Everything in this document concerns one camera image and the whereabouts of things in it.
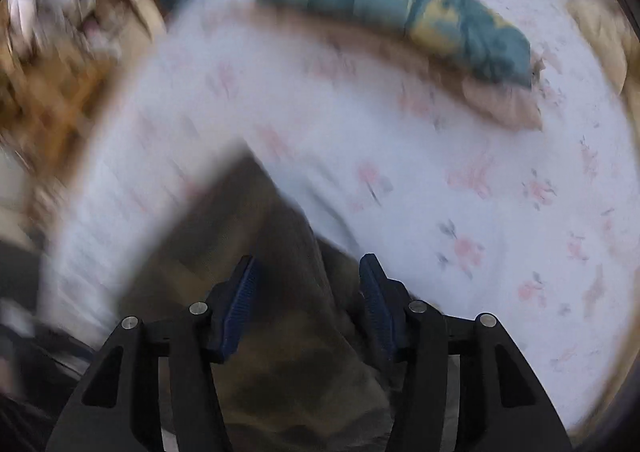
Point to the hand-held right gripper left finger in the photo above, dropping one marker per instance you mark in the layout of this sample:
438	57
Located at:
240	307

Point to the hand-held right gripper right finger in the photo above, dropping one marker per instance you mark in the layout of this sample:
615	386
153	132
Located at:
377	307

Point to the camouflage pants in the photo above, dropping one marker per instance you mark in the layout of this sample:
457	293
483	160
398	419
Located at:
295	332

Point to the white floral bed sheet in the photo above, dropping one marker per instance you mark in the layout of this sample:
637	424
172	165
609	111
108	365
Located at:
450	182

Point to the beige folded cloth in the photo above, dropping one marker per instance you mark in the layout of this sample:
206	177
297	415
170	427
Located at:
500	107

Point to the cream comforter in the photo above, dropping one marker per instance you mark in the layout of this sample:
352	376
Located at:
600	32

